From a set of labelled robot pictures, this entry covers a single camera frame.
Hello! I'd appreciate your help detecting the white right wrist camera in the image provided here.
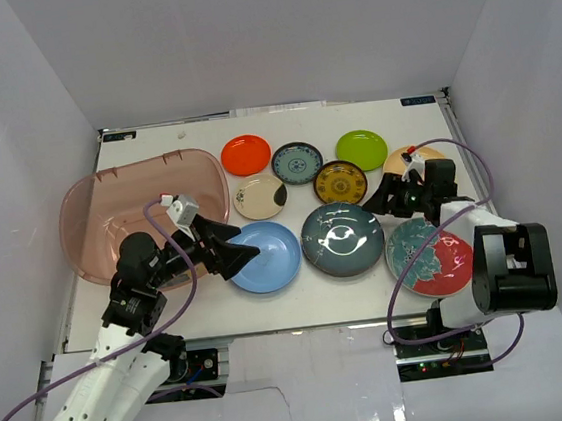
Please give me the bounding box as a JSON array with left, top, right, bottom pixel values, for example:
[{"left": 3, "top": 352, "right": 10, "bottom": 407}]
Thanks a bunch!
[{"left": 401, "top": 146, "right": 426, "bottom": 182}]

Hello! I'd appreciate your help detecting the left blue table label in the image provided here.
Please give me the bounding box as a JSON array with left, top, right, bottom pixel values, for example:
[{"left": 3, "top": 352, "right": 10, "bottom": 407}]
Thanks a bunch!
[{"left": 101, "top": 130, "right": 136, "bottom": 144}]

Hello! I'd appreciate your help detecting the beige peach plate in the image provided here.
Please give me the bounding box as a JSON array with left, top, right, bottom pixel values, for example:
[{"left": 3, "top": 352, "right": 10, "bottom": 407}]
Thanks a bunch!
[{"left": 382, "top": 146, "right": 446, "bottom": 175}]

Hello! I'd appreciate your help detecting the right blue table label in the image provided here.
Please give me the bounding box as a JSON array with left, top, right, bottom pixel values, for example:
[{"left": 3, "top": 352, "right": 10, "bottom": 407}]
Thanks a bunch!
[{"left": 400, "top": 95, "right": 436, "bottom": 107}]

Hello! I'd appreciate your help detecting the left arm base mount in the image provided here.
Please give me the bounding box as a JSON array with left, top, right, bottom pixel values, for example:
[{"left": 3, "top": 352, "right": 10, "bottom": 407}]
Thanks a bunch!
[{"left": 147, "top": 347, "right": 229, "bottom": 404}]

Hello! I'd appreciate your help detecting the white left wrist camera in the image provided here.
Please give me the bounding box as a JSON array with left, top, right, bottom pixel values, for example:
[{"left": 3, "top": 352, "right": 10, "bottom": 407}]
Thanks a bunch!
[{"left": 159, "top": 193, "right": 199, "bottom": 228}]

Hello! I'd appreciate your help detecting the orange plastic plate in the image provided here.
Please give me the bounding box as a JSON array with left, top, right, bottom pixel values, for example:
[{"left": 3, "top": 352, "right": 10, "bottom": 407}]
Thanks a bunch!
[{"left": 220, "top": 134, "right": 271, "bottom": 177}]

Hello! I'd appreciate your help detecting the red teal floral plate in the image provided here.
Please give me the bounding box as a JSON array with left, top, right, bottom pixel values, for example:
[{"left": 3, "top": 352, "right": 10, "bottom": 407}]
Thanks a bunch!
[{"left": 385, "top": 218, "right": 474, "bottom": 299}]

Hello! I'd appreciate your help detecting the lime green plastic plate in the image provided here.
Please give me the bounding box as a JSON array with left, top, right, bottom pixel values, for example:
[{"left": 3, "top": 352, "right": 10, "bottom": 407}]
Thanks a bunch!
[{"left": 335, "top": 129, "right": 389, "bottom": 172}]

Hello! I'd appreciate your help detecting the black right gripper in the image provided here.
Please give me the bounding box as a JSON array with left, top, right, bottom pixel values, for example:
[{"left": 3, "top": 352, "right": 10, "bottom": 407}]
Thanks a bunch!
[{"left": 358, "top": 169, "right": 434, "bottom": 224}]

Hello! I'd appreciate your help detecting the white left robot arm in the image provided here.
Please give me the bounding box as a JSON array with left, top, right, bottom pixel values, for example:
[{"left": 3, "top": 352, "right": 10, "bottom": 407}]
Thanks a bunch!
[{"left": 52, "top": 216, "right": 260, "bottom": 421}]

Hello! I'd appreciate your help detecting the light blue bear plate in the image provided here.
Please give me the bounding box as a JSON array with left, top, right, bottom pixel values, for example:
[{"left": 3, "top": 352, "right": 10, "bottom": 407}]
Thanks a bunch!
[{"left": 230, "top": 221, "right": 302, "bottom": 294}]

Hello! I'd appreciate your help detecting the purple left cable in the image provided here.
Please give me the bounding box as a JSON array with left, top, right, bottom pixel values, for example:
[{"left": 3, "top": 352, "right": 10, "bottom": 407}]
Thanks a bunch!
[{"left": 0, "top": 195, "right": 215, "bottom": 421}]

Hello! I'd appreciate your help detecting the blue white patterned plate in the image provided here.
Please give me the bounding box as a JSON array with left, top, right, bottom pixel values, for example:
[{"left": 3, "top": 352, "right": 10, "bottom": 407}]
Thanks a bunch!
[{"left": 271, "top": 141, "right": 323, "bottom": 186}]

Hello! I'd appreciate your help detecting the pink translucent plastic bin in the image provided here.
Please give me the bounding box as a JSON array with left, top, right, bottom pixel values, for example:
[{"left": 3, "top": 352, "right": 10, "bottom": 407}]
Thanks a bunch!
[{"left": 59, "top": 148, "right": 230, "bottom": 286}]

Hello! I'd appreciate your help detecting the blue table label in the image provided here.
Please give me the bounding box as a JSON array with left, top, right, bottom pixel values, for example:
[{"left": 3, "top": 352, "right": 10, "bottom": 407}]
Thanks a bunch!
[
  {"left": 101, "top": 130, "right": 136, "bottom": 144},
  {"left": 400, "top": 95, "right": 436, "bottom": 107}
]

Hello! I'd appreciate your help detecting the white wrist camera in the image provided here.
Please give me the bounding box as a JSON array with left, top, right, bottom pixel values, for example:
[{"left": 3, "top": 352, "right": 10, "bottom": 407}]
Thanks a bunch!
[
  {"left": 159, "top": 193, "right": 199, "bottom": 228},
  {"left": 401, "top": 146, "right": 426, "bottom": 182}
]

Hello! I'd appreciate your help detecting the dark teal glazed plate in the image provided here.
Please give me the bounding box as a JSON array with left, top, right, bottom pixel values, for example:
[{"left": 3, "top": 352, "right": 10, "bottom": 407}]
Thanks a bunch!
[{"left": 300, "top": 202, "right": 385, "bottom": 278}]

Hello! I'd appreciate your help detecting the yellow brown patterned plate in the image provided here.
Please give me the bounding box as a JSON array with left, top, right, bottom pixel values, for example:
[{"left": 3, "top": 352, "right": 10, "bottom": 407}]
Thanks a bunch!
[{"left": 313, "top": 160, "right": 368, "bottom": 205}]

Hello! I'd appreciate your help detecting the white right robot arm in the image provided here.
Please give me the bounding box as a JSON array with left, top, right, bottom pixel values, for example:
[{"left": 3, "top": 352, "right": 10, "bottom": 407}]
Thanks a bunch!
[{"left": 363, "top": 158, "right": 558, "bottom": 353}]

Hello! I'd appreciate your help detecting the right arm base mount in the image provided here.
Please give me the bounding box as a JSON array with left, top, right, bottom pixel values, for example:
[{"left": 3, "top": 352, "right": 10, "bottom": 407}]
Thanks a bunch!
[{"left": 382, "top": 329, "right": 494, "bottom": 384}]

